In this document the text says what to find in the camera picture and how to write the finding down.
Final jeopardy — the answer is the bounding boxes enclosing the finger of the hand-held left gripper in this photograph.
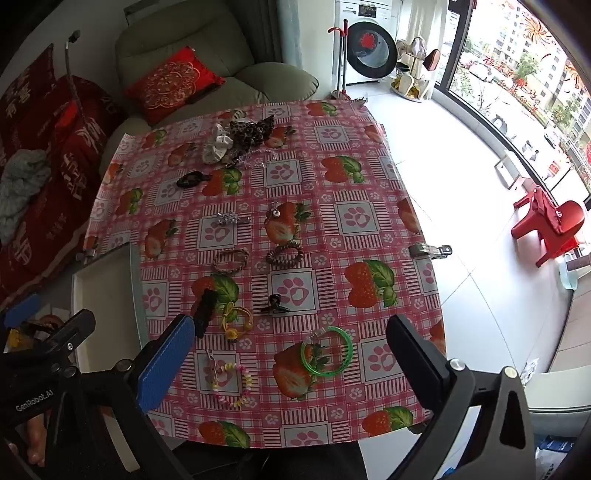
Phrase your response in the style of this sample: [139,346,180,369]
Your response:
[0,293,43,328]
[28,309,96,365]

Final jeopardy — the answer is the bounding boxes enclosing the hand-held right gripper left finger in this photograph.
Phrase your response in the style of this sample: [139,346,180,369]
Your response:
[44,315,197,480]

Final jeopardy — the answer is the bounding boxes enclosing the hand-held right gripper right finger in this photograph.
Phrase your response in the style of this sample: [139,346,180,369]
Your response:
[387,315,536,480]

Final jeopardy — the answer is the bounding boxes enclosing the white tray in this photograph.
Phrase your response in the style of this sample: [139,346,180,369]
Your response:
[71,242,151,374]

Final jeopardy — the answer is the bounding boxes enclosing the person's left hand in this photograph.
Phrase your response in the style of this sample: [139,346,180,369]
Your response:
[7,411,51,467]

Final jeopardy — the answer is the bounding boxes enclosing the green plastic bangle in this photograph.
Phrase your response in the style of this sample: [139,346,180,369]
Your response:
[300,325,354,380]

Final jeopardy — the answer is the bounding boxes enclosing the long black hair clip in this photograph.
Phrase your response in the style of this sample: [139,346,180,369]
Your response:
[194,288,218,339]

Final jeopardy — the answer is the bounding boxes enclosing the grey knit cloth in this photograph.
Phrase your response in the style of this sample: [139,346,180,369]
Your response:
[0,150,51,243]

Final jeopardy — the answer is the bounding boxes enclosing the small black claw clip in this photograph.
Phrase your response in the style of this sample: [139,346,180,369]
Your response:
[261,294,291,315]

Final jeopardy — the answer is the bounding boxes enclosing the person's dark pants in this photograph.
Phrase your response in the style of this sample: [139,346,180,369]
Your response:
[171,440,370,480]

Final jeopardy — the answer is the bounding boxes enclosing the red printed blanket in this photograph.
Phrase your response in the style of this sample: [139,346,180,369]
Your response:
[0,44,127,310]

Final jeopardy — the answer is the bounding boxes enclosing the blue packet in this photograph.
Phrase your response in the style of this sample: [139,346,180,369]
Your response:
[538,436,578,462]

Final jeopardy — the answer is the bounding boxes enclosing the light blue plastic container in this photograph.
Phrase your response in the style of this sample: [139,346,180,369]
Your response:
[558,258,591,291]

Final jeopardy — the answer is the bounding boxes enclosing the black oval hair clip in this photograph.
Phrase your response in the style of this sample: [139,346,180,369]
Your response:
[176,171,212,188]

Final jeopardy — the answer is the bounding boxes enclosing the red plastic chair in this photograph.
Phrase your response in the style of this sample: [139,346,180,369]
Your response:
[512,185,586,268]

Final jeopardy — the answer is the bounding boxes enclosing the strawberry print pink tablecloth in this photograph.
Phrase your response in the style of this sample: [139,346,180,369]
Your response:
[76,99,448,448]

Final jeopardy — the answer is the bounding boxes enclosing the white box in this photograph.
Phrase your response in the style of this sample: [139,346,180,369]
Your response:
[494,154,532,190]

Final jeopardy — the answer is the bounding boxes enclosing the white dotted scrunchie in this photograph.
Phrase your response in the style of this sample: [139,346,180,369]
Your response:
[202,124,236,164]

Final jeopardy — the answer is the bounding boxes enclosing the grey gooseneck holder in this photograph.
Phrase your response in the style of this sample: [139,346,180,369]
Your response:
[65,30,86,121]

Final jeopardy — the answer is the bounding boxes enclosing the leopard print scrunchie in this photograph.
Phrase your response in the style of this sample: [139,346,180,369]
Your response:
[229,115,276,153]

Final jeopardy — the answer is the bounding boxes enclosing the red embroidered pillow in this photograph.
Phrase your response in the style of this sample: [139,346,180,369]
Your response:
[124,46,227,126]

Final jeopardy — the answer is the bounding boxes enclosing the shoe rack with slippers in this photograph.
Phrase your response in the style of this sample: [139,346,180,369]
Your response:
[390,37,441,100]

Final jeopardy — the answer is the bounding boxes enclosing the large window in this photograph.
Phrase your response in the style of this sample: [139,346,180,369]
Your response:
[443,0,591,204]

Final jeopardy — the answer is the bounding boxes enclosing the grey-green sofa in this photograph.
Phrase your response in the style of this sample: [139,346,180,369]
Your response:
[99,0,319,176]

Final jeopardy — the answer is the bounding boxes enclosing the white washing machine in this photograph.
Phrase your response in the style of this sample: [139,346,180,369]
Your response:
[333,0,399,86]

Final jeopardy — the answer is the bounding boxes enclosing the yellow hair tie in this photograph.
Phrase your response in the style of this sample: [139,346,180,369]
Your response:
[219,301,254,342]

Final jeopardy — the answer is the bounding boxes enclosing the pastel bead bracelet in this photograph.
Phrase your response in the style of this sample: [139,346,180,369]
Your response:
[213,362,254,410]

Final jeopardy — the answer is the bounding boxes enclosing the brown braided hair tie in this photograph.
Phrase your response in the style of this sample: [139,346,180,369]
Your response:
[212,249,250,274]

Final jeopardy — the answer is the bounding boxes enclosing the brown spiral hair tie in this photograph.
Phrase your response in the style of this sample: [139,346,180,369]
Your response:
[266,241,304,267]

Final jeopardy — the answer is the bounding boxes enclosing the clear bead necklace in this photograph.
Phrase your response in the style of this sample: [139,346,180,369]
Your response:
[228,148,278,169]

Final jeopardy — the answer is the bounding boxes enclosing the red handled mop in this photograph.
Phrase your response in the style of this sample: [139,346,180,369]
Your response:
[328,21,365,100]

